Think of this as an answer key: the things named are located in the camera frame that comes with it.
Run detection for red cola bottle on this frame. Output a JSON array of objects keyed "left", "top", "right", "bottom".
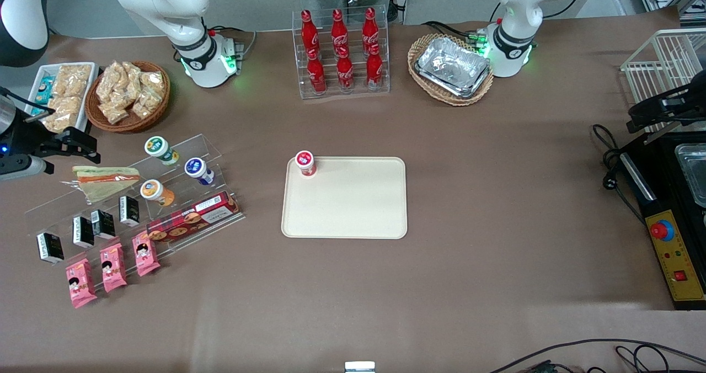
[
  {"left": 366, "top": 43, "right": 384, "bottom": 90},
  {"left": 336, "top": 46, "right": 355, "bottom": 92},
  {"left": 307, "top": 48, "right": 328, "bottom": 95},
  {"left": 331, "top": 9, "right": 350, "bottom": 54},
  {"left": 362, "top": 7, "right": 381, "bottom": 51},
  {"left": 301, "top": 10, "right": 321, "bottom": 55}
]

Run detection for black floor cables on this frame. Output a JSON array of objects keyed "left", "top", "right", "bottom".
[{"left": 488, "top": 338, "right": 706, "bottom": 373}]

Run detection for steel food container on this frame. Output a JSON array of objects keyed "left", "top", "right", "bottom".
[{"left": 673, "top": 143, "right": 706, "bottom": 209}]

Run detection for white rectangular snack dish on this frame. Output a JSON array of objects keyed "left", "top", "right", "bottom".
[{"left": 24, "top": 62, "right": 99, "bottom": 134}]

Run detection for blue lid yogurt cup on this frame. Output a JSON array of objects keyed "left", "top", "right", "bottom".
[{"left": 184, "top": 157, "right": 216, "bottom": 187}]

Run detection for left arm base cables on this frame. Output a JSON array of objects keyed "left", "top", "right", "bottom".
[{"left": 422, "top": 2, "right": 502, "bottom": 45}]

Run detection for black power cable with plug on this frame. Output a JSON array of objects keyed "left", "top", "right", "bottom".
[{"left": 591, "top": 123, "right": 647, "bottom": 226}]

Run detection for white wire rack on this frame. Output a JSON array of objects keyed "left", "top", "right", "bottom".
[{"left": 620, "top": 28, "right": 706, "bottom": 137}]

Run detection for pink snack packet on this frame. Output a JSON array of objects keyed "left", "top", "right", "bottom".
[
  {"left": 65, "top": 258, "right": 98, "bottom": 310},
  {"left": 99, "top": 243, "right": 128, "bottom": 294},
  {"left": 131, "top": 231, "right": 162, "bottom": 278}
]

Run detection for black sealing machine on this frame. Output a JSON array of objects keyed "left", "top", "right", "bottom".
[{"left": 619, "top": 131, "right": 706, "bottom": 311}]

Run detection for black drink carton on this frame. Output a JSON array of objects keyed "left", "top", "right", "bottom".
[
  {"left": 91, "top": 209, "right": 116, "bottom": 241},
  {"left": 36, "top": 231, "right": 65, "bottom": 265},
  {"left": 119, "top": 195, "right": 141, "bottom": 228},
  {"left": 72, "top": 215, "right": 95, "bottom": 249}
]

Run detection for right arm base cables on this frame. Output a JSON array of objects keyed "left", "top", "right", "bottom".
[{"left": 206, "top": 25, "right": 258, "bottom": 60}]

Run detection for plastic sandwich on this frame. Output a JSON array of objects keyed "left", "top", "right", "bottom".
[{"left": 62, "top": 166, "right": 141, "bottom": 204}]

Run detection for clear acrylic bottle rack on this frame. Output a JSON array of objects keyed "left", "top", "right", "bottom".
[{"left": 292, "top": 6, "right": 391, "bottom": 100}]

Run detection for red cookie box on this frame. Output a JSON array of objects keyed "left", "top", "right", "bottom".
[{"left": 146, "top": 191, "right": 242, "bottom": 246}]

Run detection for red emergency stop button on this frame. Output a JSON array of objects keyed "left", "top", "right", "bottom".
[{"left": 650, "top": 219, "right": 675, "bottom": 242}]

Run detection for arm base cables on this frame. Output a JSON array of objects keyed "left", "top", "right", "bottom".
[
  {"left": 422, "top": 2, "right": 502, "bottom": 45},
  {"left": 206, "top": 25, "right": 258, "bottom": 60}
]

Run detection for clear bag of crackers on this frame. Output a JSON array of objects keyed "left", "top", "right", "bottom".
[
  {"left": 41, "top": 111, "right": 76, "bottom": 133},
  {"left": 121, "top": 62, "right": 145, "bottom": 95},
  {"left": 131, "top": 72, "right": 165, "bottom": 118},
  {"left": 47, "top": 95, "right": 84, "bottom": 115},
  {"left": 96, "top": 62, "right": 125, "bottom": 104},
  {"left": 54, "top": 64, "right": 92, "bottom": 96},
  {"left": 99, "top": 99, "right": 131, "bottom": 125}
]

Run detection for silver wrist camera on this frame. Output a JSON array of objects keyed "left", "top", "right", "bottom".
[{"left": 0, "top": 154, "right": 55, "bottom": 182}]

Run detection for aluminium foil tray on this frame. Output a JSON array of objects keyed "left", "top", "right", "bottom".
[{"left": 414, "top": 36, "right": 492, "bottom": 99}]

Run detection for beige plastic tray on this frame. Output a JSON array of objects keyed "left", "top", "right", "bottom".
[{"left": 281, "top": 157, "right": 408, "bottom": 240}]

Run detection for green lid yogurt cup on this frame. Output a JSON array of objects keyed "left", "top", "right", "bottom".
[{"left": 144, "top": 136, "right": 180, "bottom": 167}]

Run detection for wicker basket with foil trays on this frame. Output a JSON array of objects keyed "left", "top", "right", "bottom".
[{"left": 408, "top": 33, "right": 495, "bottom": 107}]

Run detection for blue snack packet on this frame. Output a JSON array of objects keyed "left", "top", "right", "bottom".
[{"left": 31, "top": 76, "right": 56, "bottom": 115}]

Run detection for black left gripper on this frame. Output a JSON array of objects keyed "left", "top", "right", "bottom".
[{"left": 625, "top": 83, "right": 706, "bottom": 134}]

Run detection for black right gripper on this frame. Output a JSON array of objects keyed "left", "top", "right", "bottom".
[{"left": 0, "top": 115, "right": 102, "bottom": 164}]

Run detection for clear acrylic display stand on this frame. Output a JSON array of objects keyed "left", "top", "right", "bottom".
[{"left": 24, "top": 134, "right": 247, "bottom": 285}]

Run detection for silver machine handle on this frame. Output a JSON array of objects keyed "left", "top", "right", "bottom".
[{"left": 620, "top": 152, "right": 658, "bottom": 201}]

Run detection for wicker basket with snacks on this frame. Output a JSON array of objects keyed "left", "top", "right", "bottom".
[{"left": 85, "top": 61, "right": 171, "bottom": 134}]

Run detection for orange lid yogurt cup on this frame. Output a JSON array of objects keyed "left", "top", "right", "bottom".
[{"left": 140, "top": 179, "right": 177, "bottom": 207}]

